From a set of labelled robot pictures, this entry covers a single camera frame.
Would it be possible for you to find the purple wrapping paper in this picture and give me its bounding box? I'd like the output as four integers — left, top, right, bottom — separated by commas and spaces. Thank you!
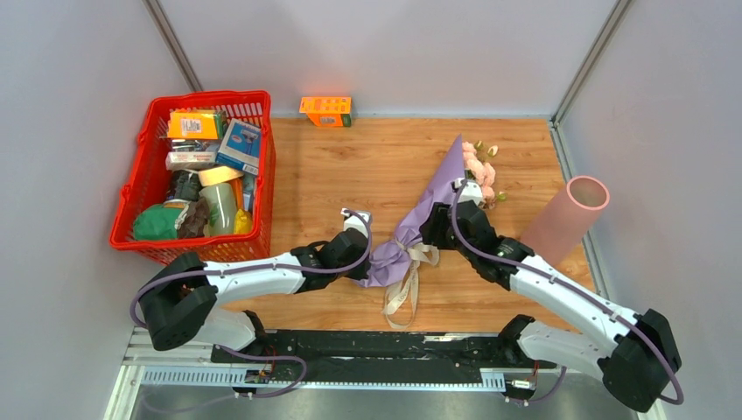
354, 136, 465, 288

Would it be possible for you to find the cream printed ribbon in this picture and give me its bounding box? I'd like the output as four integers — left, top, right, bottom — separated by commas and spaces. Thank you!
381, 240, 440, 330

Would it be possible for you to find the pink flower bunch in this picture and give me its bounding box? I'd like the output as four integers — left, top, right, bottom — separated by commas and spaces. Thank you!
461, 141, 508, 210

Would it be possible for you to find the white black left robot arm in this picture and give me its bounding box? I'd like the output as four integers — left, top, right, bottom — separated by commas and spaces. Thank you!
135, 227, 369, 363

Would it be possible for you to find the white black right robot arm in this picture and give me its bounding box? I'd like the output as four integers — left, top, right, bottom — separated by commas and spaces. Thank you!
421, 201, 684, 413

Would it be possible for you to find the pink cylindrical vase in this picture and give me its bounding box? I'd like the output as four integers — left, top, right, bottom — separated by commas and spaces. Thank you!
521, 176, 610, 266

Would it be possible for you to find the yellow small packet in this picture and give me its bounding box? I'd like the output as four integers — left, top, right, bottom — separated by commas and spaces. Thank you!
234, 209, 253, 235

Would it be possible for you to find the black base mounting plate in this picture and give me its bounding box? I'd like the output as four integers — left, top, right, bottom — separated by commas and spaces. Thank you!
248, 330, 537, 384

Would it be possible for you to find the pale green bottle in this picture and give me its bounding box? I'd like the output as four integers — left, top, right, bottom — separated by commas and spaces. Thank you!
199, 183, 237, 236

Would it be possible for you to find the orange cardboard box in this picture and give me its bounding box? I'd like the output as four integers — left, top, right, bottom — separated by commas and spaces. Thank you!
299, 96, 352, 128

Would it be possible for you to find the blue razor box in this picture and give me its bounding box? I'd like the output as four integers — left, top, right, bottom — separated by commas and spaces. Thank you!
215, 119, 263, 175

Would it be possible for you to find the beige tape roll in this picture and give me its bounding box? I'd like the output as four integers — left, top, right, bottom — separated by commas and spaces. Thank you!
198, 165, 243, 187

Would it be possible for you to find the red plastic shopping basket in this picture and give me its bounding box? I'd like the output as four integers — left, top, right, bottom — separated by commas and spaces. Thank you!
108, 90, 277, 264

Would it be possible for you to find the white red small box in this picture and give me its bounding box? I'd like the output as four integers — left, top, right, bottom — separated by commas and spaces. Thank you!
165, 151, 217, 171

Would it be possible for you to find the green bag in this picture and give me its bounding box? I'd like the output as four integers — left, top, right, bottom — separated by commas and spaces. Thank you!
133, 201, 190, 241

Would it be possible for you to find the orange snack package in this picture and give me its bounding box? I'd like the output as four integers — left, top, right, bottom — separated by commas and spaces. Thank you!
166, 108, 228, 141

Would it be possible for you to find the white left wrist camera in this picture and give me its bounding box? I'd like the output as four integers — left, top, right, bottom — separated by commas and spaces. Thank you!
340, 207, 372, 237

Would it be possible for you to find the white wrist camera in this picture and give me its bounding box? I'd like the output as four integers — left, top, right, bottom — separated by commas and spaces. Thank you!
340, 207, 372, 237
451, 178, 484, 207

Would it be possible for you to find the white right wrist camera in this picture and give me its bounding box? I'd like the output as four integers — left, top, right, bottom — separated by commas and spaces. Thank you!
451, 178, 484, 207

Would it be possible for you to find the aluminium table frame rail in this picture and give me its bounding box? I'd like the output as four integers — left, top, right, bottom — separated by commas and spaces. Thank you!
105, 328, 639, 419

